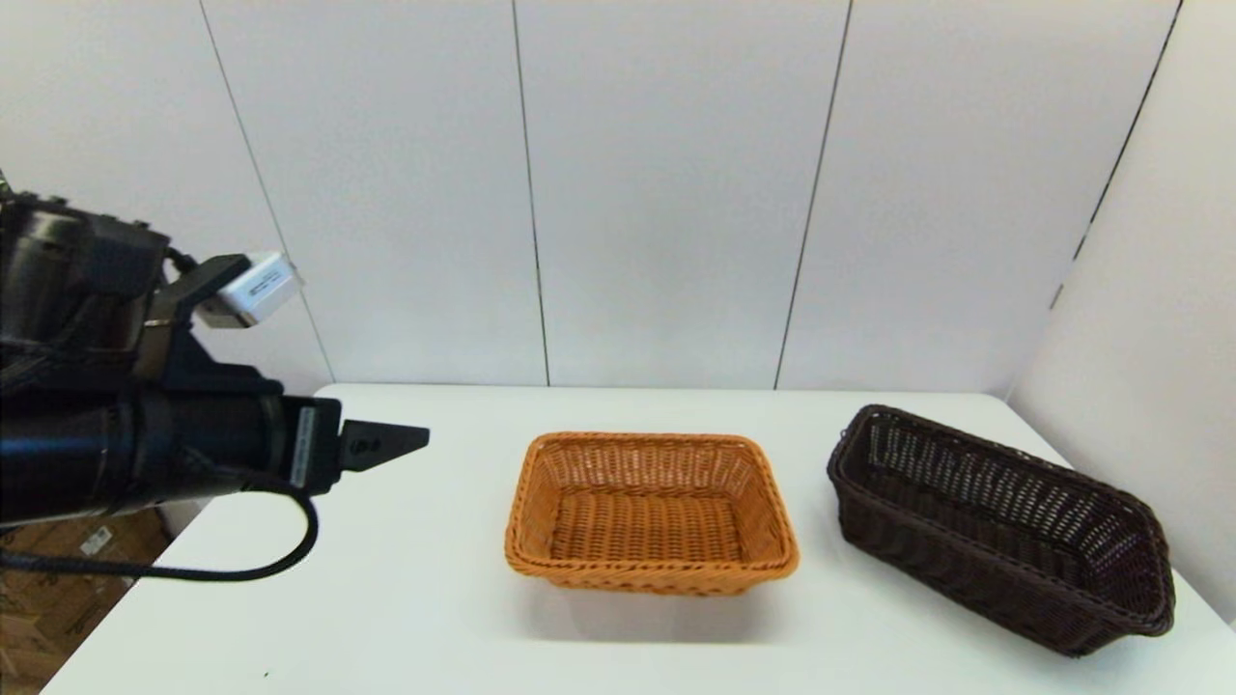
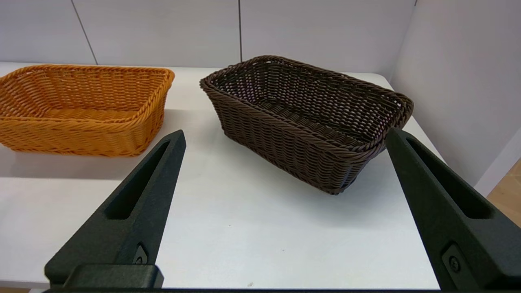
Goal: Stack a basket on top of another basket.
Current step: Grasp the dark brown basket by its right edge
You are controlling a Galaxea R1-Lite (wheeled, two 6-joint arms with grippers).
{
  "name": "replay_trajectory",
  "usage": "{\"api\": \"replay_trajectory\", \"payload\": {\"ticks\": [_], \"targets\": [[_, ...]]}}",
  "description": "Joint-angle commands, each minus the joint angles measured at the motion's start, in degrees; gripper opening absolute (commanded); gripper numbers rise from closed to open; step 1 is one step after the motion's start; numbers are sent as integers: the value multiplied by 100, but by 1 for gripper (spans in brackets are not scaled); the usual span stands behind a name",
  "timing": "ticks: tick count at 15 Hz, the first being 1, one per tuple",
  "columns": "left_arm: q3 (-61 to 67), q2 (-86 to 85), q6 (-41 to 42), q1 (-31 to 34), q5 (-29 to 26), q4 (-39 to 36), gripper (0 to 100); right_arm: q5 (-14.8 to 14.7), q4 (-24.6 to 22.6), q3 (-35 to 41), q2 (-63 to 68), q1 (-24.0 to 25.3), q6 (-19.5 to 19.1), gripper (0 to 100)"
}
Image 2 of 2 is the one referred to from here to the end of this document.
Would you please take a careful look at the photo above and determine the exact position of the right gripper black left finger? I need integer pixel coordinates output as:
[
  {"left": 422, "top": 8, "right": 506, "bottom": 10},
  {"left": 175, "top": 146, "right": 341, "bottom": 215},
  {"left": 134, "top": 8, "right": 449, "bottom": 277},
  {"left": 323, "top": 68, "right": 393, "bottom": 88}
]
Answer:
[{"left": 44, "top": 129, "right": 186, "bottom": 286}]

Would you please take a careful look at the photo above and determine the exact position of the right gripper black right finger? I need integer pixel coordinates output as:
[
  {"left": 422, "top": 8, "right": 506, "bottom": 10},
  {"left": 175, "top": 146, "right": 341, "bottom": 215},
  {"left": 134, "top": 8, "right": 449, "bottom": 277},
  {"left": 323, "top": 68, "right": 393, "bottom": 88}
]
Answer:
[{"left": 385, "top": 127, "right": 521, "bottom": 290}]

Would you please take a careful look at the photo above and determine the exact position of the orange woven basket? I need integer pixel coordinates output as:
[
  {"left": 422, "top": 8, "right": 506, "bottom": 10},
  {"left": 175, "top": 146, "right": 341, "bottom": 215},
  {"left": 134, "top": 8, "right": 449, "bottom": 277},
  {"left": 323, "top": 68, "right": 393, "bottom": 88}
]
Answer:
[{"left": 0, "top": 64, "right": 175, "bottom": 157}]

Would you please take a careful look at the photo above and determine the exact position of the dark brown woven basket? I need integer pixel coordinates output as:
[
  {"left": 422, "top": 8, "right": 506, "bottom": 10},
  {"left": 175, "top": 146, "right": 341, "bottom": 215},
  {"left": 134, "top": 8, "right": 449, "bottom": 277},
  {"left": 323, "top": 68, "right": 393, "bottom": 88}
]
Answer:
[{"left": 199, "top": 55, "right": 414, "bottom": 195}]

